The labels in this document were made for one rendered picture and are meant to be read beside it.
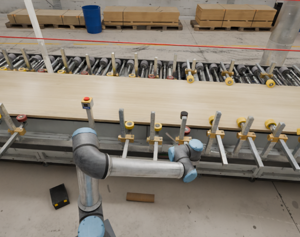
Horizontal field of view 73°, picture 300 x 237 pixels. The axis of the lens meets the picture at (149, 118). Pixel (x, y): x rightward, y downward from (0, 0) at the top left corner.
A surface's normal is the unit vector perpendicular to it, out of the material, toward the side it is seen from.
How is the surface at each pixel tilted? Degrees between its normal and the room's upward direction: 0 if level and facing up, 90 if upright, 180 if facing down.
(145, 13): 90
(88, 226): 5
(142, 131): 90
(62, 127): 90
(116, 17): 90
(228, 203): 0
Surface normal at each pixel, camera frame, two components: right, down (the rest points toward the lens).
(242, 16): 0.04, 0.65
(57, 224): 0.02, -0.76
